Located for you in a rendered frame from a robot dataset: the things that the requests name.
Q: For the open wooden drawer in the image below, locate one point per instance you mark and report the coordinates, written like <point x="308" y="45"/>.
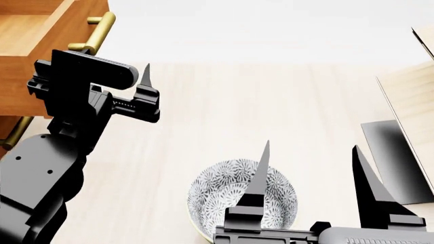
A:
<point x="30" y="33"/>

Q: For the floral patterned ceramic bowl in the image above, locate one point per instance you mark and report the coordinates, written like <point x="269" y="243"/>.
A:
<point x="220" y="188"/>

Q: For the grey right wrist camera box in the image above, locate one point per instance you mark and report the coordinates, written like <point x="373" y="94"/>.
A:
<point x="379" y="236"/>

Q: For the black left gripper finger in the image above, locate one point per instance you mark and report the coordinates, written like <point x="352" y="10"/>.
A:
<point x="147" y="99"/>

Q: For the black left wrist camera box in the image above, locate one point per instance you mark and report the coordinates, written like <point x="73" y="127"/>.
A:
<point x="84" y="68"/>

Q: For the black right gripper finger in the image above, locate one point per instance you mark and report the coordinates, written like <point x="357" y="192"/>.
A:
<point x="369" y="198"/>
<point x="252" y="203"/>

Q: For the grey flat panel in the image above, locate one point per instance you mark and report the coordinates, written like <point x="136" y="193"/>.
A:
<point x="390" y="157"/>

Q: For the light wooden box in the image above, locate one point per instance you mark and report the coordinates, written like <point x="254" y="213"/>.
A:
<point x="413" y="101"/>

